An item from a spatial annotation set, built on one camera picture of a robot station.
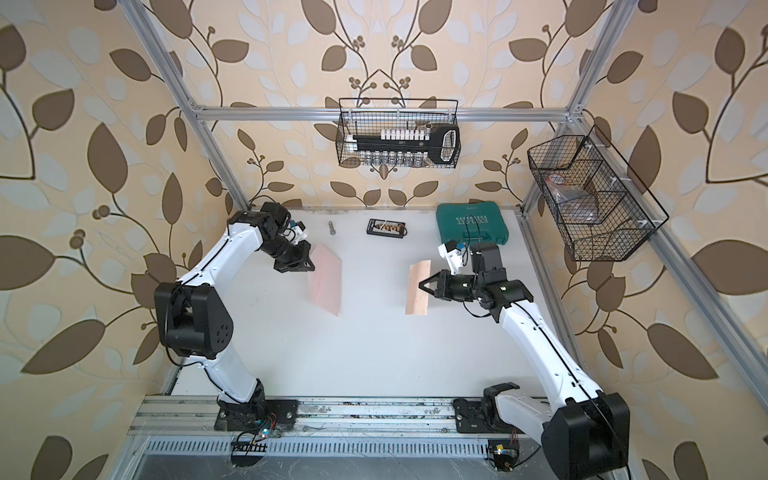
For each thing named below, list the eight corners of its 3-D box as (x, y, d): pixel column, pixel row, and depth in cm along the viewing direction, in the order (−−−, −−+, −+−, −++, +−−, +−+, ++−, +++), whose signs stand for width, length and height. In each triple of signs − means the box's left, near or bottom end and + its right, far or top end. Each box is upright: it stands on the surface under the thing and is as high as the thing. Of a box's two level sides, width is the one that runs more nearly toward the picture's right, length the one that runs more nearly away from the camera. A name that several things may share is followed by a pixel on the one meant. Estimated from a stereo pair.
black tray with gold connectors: (366, 233, 115) (365, 228, 113) (370, 220, 119) (370, 216, 118) (405, 239, 113) (405, 235, 111) (409, 226, 117) (409, 221, 115)
